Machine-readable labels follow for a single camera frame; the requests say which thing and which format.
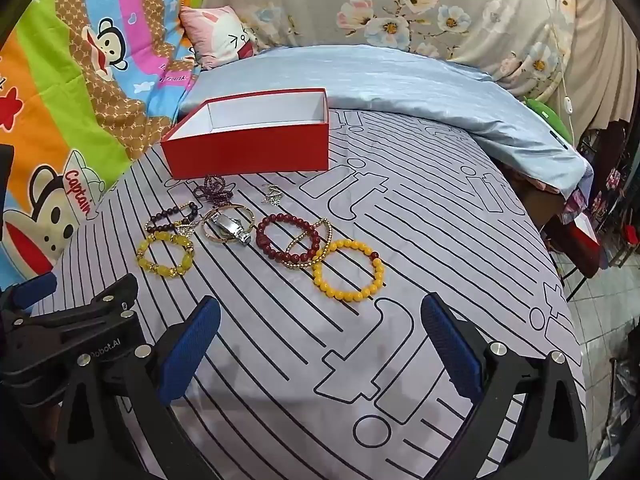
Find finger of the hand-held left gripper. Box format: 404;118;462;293
0;272;58;317
10;274;140;356

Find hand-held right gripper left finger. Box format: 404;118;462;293
52;296;223;480

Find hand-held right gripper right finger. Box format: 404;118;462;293
421;292;588;480

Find yellow crystal bead bracelet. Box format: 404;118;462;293
136;231;195;277

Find dark amber bead bracelet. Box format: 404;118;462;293
145;201;200;236

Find gold bangle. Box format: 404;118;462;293
201;204;256;245

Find silver wristwatch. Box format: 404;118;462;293
210;212;253;248

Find red bead bracelet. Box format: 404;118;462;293
255;213;321;256

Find purple bead bracelet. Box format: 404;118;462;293
204;175;236;207

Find orange-yellow bead bracelet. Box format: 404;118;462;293
312;239;386;303

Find small gold bead bracelet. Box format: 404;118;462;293
285;217;333;271

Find red cardboard box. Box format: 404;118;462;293
160;87;331;181

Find lilac black-lined bed sheet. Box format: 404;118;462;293
30;105;586;480

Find small red box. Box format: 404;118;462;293
565;212;601;281

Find colourful cartoon monkey blanket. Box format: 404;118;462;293
0;0;211;291

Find dark cluttered rack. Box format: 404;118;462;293
575;125;640;301

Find green plastic object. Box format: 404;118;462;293
522;97;573;141

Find light blue quilt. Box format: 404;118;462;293
177;44;593;196

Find pink cartoon pillow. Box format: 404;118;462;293
179;6;258;71

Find beige curtain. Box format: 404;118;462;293
560;0;638;136

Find grey floral blanket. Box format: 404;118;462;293
200;0;576;96

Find white cable with switch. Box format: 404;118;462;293
547;25;576;131

